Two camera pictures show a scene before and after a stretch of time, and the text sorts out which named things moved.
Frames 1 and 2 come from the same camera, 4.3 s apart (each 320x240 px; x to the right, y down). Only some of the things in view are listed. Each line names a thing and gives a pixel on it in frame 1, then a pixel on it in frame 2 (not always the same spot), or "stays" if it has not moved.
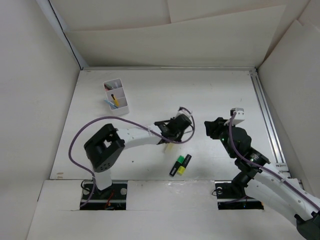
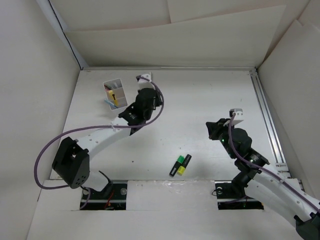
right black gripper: x=217 y=125 stays
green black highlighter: x=176 y=165 stays
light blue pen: x=111 y=103 stays
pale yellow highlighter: x=169 y=147 → x=110 y=93
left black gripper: x=178 y=138 → x=158 y=101
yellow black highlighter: x=182 y=168 stays
